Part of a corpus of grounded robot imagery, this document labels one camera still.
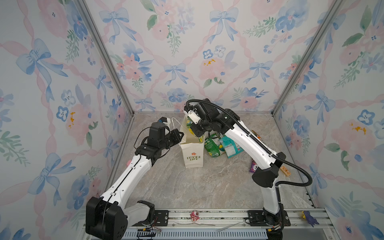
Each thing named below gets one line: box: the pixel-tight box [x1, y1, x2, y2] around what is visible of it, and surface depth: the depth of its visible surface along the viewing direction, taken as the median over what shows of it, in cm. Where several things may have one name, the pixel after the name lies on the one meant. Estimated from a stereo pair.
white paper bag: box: [178, 114, 205, 169], surface depth 79 cm
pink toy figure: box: [190, 211, 200, 223], surface depth 73 cm
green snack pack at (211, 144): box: [204, 133, 226, 158], surface depth 99 cm
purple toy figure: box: [301, 210, 320, 228], surface depth 75 cm
